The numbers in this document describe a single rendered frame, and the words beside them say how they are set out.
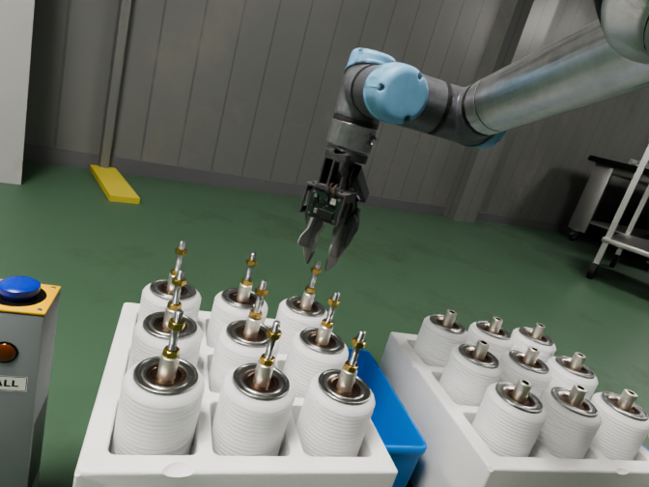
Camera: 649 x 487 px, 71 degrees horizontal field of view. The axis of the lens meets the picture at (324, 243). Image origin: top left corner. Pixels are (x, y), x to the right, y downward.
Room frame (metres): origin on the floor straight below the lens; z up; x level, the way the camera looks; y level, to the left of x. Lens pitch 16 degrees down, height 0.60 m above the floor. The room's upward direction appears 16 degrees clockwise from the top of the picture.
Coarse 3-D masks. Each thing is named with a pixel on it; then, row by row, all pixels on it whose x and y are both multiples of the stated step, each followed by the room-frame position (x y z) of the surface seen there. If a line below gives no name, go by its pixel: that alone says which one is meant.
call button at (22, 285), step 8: (8, 280) 0.45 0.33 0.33; (16, 280) 0.45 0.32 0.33; (24, 280) 0.46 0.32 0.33; (32, 280) 0.46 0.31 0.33; (0, 288) 0.43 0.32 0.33; (8, 288) 0.43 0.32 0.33; (16, 288) 0.44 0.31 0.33; (24, 288) 0.44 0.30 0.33; (32, 288) 0.45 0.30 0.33; (40, 288) 0.46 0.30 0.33; (8, 296) 0.43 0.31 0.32; (16, 296) 0.43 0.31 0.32; (24, 296) 0.44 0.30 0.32; (32, 296) 0.45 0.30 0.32
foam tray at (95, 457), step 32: (128, 320) 0.68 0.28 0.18; (128, 352) 0.60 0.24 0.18; (96, 416) 0.45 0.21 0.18; (96, 448) 0.41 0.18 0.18; (192, 448) 0.48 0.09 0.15; (288, 448) 0.50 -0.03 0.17; (384, 448) 0.54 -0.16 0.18; (96, 480) 0.38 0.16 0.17; (128, 480) 0.39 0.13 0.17; (160, 480) 0.40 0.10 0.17; (192, 480) 0.41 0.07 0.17; (224, 480) 0.43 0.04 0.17; (256, 480) 0.44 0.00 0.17; (288, 480) 0.45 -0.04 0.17; (320, 480) 0.47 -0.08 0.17; (352, 480) 0.49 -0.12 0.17; (384, 480) 0.50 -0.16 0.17
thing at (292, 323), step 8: (280, 304) 0.77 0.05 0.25; (280, 312) 0.75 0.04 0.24; (288, 312) 0.74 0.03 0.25; (280, 320) 0.74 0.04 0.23; (288, 320) 0.73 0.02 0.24; (296, 320) 0.73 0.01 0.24; (304, 320) 0.73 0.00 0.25; (312, 320) 0.73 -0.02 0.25; (320, 320) 0.74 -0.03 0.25; (280, 328) 0.74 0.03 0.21; (288, 328) 0.73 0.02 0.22; (296, 328) 0.73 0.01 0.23; (304, 328) 0.73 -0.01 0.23; (288, 336) 0.73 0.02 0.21; (280, 344) 0.73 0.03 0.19; (288, 344) 0.73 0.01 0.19; (280, 352) 0.73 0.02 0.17; (288, 352) 0.73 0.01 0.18
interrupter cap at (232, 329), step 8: (240, 320) 0.65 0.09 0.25; (232, 328) 0.62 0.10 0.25; (240, 328) 0.63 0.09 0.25; (264, 328) 0.65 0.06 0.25; (232, 336) 0.59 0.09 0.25; (240, 336) 0.60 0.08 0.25; (264, 336) 0.62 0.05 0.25; (240, 344) 0.59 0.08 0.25; (248, 344) 0.59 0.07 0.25; (256, 344) 0.59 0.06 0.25; (264, 344) 0.60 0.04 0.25
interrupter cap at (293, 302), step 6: (288, 300) 0.78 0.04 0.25; (294, 300) 0.78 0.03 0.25; (300, 300) 0.79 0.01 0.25; (288, 306) 0.75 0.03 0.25; (294, 306) 0.76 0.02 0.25; (312, 306) 0.78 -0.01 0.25; (318, 306) 0.78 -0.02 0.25; (300, 312) 0.74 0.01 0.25; (306, 312) 0.75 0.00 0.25; (312, 312) 0.75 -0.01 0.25; (318, 312) 0.76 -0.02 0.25; (324, 312) 0.77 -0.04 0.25
